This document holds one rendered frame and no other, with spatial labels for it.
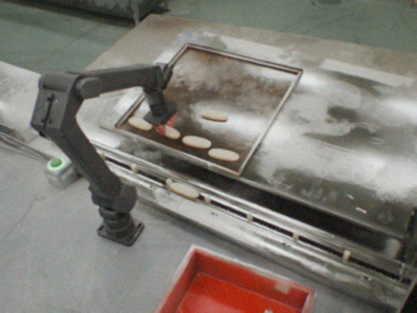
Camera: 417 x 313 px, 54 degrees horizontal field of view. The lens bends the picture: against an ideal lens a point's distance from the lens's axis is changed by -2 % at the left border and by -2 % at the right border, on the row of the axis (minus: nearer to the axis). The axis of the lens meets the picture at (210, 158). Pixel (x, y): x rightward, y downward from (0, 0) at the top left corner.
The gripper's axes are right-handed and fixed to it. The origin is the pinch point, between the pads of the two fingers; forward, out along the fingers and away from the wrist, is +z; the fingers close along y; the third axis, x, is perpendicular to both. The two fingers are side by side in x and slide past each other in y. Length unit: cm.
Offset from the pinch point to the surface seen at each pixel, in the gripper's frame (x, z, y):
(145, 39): -65, 20, -52
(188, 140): 9.2, 0.3, 0.0
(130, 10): -204, 100, -150
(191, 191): 21.3, 2.3, 14.4
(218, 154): 21.5, 0.2, -0.2
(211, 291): 45, 1, 36
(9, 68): -105, 12, 2
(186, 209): 24.8, 0.8, 20.5
